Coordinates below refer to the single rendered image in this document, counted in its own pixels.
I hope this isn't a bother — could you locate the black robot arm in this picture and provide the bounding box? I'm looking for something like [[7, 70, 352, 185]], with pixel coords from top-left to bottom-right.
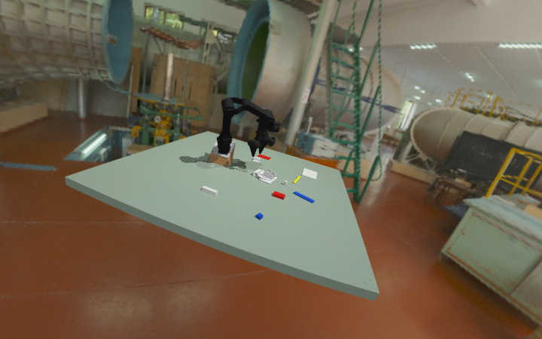
[[217, 97, 281, 155]]

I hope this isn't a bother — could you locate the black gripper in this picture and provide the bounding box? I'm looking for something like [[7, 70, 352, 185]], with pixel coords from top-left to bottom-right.
[[248, 130, 268, 157]]

